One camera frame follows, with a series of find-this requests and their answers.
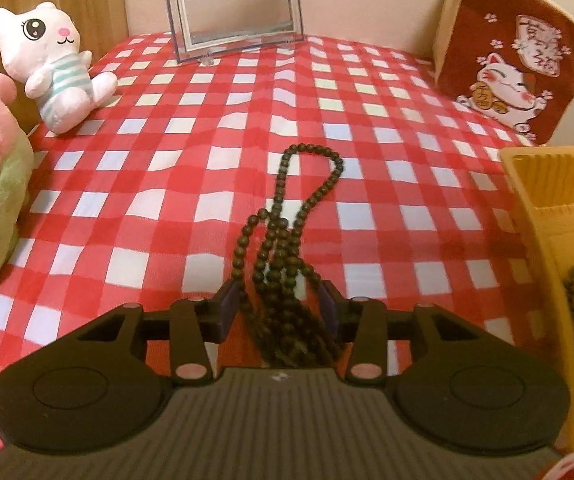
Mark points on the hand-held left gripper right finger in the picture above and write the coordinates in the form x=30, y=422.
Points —
x=329, y=310

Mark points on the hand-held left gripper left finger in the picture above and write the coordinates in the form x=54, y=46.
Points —
x=229, y=310

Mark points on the orange plastic tray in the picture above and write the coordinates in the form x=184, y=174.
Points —
x=532, y=200

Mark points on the red checked tablecloth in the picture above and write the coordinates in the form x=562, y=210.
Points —
x=142, y=185

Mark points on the red lucky cat cushion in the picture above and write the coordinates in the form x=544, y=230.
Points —
x=477, y=25

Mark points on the white rabbit plush toy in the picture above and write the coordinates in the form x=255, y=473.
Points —
x=42, y=35

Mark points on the clear sand picture frame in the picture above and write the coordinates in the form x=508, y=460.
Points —
x=237, y=5

